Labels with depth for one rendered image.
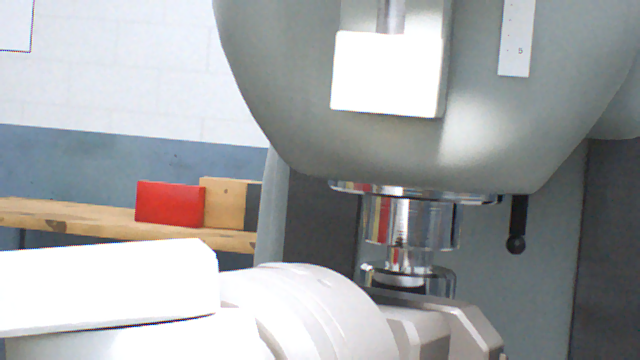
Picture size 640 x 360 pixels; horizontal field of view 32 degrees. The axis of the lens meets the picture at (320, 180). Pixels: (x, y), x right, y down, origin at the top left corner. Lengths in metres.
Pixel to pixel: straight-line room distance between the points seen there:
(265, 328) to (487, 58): 0.15
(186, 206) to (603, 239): 3.56
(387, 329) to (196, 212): 3.95
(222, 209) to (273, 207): 3.49
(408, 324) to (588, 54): 0.13
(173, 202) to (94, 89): 0.95
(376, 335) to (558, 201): 0.51
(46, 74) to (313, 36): 4.81
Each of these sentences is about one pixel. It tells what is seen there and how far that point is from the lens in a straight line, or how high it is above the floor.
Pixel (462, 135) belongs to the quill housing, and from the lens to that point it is 0.46.
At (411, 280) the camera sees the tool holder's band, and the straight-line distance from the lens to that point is 0.53.
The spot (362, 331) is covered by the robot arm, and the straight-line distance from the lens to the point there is 0.42.
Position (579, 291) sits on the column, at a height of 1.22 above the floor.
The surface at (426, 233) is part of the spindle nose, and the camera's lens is 0.53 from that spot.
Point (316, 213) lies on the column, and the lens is 0.93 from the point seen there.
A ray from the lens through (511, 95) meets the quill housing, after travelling 0.46.
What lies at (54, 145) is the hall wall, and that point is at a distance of 5.23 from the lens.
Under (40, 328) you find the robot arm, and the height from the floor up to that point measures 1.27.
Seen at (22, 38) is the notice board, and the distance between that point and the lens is 5.33.
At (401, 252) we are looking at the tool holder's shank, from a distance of 0.54.
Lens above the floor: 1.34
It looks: 3 degrees down
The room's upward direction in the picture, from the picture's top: 5 degrees clockwise
